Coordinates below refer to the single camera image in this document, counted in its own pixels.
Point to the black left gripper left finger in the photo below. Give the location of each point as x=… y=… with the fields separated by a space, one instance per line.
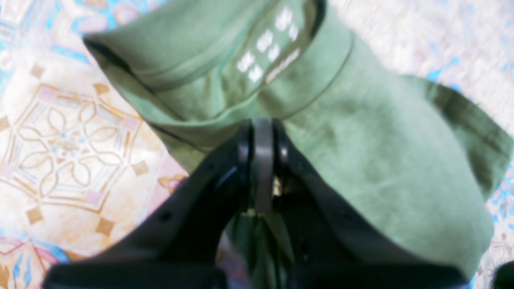
x=176 y=246

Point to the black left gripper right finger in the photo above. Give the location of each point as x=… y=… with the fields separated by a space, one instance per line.
x=333 y=246

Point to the olive green t-shirt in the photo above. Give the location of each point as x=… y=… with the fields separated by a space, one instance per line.
x=416 y=158

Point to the patterned tile tablecloth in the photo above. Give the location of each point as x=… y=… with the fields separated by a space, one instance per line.
x=80 y=169

